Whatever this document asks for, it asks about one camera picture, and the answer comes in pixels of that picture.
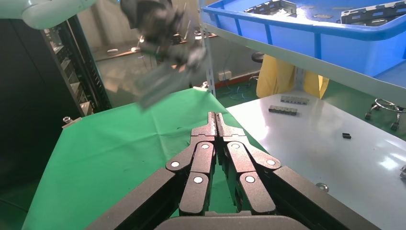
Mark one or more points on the black equipment cabinet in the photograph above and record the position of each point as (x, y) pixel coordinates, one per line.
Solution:
(31, 95)

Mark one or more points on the white metal shelf rack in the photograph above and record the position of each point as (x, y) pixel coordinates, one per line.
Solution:
(317, 152)

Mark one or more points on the silver sheet metal bracket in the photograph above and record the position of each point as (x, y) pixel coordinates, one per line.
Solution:
(158, 85)

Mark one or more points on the chrome stool wheel base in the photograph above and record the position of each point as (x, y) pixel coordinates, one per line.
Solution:
(368, 116)

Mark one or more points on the green table cloth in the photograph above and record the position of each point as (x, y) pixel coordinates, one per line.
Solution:
(111, 143)

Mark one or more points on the white wall socket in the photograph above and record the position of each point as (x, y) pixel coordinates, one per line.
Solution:
(224, 75)

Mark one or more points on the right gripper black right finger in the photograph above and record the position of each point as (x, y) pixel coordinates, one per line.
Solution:
(250, 187)

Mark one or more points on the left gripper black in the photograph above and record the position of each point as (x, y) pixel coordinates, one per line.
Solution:
(152, 19)

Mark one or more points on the black round stool seat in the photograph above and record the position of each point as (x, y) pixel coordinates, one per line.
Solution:
(258, 57)

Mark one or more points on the blue plastic bin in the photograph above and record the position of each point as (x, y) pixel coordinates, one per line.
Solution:
(285, 41)

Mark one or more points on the small black block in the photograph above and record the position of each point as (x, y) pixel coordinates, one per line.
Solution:
(346, 136)

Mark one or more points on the grey toothed metal bar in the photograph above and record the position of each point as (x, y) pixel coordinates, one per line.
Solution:
(283, 110)
(294, 100)

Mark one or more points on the person in yellow garment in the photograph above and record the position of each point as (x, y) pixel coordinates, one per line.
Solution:
(276, 79)

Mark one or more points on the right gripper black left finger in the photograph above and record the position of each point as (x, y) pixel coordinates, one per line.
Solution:
(196, 177)

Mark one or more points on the grey metal bracket part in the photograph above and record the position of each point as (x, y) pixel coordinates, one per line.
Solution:
(371, 14)
(272, 7)

